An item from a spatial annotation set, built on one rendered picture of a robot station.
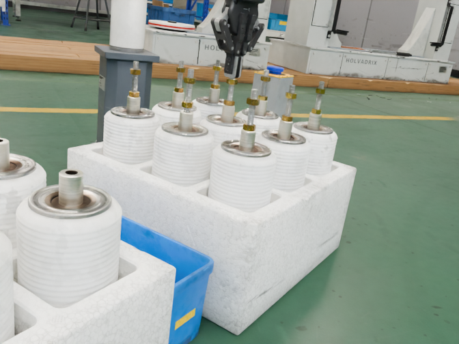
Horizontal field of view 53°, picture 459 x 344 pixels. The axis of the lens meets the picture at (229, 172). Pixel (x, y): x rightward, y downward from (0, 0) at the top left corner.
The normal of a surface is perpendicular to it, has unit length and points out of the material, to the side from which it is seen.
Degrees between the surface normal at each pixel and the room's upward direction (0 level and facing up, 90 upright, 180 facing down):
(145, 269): 0
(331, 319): 0
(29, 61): 90
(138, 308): 90
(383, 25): 90
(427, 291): 0
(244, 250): 90
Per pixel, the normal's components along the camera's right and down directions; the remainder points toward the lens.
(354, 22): -0.89, 0.04
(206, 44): 0.44, 0.35
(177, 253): -0.55, 0.18
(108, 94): -0.34, 0.22
